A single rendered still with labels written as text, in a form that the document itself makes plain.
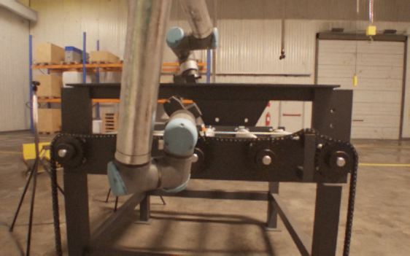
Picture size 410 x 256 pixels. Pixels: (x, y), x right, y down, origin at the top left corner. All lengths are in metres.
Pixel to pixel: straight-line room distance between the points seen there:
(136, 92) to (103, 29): 11.81
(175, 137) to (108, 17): 11.88
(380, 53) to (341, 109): 11.59
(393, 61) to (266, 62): 5.85
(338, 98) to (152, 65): 0.81
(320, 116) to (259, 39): 9.75
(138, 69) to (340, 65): 11.22
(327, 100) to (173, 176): 0.73
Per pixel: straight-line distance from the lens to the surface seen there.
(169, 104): 0.71
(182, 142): 0.56
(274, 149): 0.91
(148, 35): 0.46
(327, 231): 1.14
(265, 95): 0.97
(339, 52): 11.61
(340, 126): 1.06
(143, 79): 0.47
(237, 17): 10.94
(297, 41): 11.07
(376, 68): 12.39
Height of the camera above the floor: 1.04
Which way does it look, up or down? 4 degrees down
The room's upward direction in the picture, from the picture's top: 1 degrees clockwise
